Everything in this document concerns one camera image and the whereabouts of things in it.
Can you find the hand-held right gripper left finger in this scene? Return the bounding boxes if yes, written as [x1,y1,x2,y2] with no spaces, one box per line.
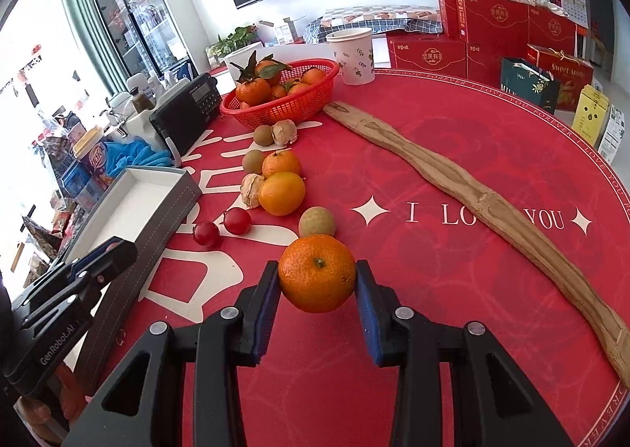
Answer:
[64,260,281,447]

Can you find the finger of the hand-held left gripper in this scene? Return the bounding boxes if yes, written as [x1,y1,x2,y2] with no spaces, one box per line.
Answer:
[49,236,139,287]
[20,275,106,330]

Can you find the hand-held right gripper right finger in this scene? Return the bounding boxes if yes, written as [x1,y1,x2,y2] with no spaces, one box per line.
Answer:
[355,260,574,447]

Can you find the large orange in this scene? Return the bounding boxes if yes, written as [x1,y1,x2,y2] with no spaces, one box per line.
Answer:
[278,235,356,314]

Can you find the grey tray box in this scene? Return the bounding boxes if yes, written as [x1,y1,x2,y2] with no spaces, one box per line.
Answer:
[64,166,204,399]

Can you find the large round longan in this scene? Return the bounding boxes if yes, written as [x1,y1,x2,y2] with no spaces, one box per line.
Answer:
[298,207,337,238]

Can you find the red printed table mat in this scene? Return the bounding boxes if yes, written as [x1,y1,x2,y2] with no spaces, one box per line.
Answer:
[89,68,630,447]

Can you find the cherry tomato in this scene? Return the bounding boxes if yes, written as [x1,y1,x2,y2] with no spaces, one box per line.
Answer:
[192,221,221,247]
[223,207,252,235]

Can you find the blue cloth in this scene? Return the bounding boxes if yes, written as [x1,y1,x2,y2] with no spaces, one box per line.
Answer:
[101,139,173,177]

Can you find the medium orange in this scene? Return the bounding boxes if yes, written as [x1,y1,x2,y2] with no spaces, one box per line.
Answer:
[259,172,306,217]

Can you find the small orange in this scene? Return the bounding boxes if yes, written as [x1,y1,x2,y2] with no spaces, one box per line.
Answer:
[262,150,302,179]

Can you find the kiwi beside tangerine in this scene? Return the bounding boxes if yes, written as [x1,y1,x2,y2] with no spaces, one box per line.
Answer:
[242,149,267,173]

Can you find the long wooden strip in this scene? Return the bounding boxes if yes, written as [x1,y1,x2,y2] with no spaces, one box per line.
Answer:
[323,101,630,389]

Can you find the black radio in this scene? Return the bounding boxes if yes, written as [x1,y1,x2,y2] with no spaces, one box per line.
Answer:
[149,74,221,157]

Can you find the red plastic basket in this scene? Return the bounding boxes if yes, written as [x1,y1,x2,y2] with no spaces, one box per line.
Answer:
[219,59,340,130]

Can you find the pile of leafy tangerines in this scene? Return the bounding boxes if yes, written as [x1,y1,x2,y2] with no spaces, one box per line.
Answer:
[230,50,328,107]

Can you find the green curtain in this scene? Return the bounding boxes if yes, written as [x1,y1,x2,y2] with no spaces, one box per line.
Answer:
[61,0,129,93]

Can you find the glass display cabinet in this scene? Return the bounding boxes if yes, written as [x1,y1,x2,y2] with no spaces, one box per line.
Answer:
[89,0,190,83]

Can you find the green potted plant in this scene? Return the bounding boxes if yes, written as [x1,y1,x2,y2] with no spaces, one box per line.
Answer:
[206,25,260,59]

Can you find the floral paper cup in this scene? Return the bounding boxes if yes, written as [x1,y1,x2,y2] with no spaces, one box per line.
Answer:
[326,28,375,86]

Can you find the dark green gift bag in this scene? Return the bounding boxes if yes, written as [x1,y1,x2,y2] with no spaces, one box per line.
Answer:
[501,57,562,114]

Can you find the small white boxes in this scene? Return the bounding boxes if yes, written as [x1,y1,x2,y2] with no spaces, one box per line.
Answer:
[258,16,301,46]

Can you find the checkered cloth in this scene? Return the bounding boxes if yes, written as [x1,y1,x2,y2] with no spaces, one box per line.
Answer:
[302,6,444,45]

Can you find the yellow carton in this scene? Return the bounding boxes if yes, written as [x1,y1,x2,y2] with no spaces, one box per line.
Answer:
[572,85,611,145]

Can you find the white carton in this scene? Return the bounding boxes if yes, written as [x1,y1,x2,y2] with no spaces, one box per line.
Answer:
[598,105,627,165]

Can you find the red gift bag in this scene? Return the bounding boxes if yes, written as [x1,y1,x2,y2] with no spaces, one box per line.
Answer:
[526,44,594,112]

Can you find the large red gift box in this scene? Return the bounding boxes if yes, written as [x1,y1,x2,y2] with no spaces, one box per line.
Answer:
[438,0,530,51]

